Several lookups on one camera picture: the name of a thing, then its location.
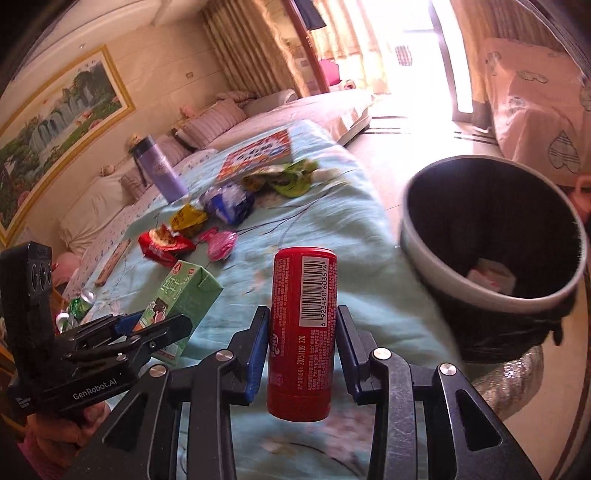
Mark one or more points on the green snack wrapper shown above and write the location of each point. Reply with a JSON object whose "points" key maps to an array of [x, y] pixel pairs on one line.
{"points": [[289, 180]]}

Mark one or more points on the pink glitter wrapper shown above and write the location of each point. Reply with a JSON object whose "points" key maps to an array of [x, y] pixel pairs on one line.
{"points": [[219, 243]]}

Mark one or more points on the red snack wrapper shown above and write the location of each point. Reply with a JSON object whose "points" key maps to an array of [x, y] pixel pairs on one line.
{"points": [[164, 246]]}

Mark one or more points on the red picture book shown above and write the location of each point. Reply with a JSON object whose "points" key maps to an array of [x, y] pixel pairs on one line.
{"points": [[259, 153]]}

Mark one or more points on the pink heart pattern cover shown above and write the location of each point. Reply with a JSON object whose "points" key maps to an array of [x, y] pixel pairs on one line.
{"points": [[540, 103]]}

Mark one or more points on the pink sofa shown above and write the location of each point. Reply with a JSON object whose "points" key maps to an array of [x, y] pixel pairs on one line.
{"points": [[342, 113]]}

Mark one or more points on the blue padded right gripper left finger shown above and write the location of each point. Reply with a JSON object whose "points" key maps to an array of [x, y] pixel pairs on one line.
{"points": [[249, 349]]}

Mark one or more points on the red cylindrical can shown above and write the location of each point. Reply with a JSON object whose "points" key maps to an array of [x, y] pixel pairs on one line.
{"points": [[302, 334]]}

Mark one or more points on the striped pink pillow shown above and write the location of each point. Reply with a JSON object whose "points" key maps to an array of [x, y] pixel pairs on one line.
{"points": [[212, 123]]}

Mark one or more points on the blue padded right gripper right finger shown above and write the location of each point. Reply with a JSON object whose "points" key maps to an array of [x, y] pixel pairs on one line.
{"points": [[355, 347]]}

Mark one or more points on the person's left hand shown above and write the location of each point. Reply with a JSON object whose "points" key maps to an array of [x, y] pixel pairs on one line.
{"points": [[52, 443]]}

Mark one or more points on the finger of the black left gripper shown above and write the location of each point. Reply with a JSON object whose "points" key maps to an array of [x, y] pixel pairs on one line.
{"points": [[129, 336]]}

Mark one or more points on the blue plastic bag wrapper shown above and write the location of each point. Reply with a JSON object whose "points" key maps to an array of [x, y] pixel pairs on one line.
{"points": [[230, 203]]}

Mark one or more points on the beige curtain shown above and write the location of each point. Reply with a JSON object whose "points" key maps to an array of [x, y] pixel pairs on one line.
{"points": [[249, 48]]}

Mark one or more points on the green soda can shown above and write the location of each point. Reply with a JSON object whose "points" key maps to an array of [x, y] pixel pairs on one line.
{"points": [[79, 306]]}

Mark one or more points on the framed landscape painting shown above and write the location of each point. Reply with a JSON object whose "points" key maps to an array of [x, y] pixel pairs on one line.
{"points": [[52, 127]]}

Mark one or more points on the black round trash bin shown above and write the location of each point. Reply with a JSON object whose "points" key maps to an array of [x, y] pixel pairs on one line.
{"points": [[501, 250]]}

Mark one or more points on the purple thermos bottle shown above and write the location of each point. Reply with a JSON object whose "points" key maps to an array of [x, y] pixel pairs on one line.
{"points": [[151, 161]]}

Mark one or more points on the yellow snack wrapper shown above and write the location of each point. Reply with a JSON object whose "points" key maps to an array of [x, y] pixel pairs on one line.
{"points": [[188, 221]]}

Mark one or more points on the wooden stick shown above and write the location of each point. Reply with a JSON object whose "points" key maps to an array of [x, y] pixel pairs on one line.
{"points": [[111, 263]]}

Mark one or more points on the green drink carton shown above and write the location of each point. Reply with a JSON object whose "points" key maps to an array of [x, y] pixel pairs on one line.
{"points": [[188, 289]]}

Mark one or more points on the light blue floral tablecloth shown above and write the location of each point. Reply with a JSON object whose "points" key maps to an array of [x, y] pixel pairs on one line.
{"points": [[332, 245]]}

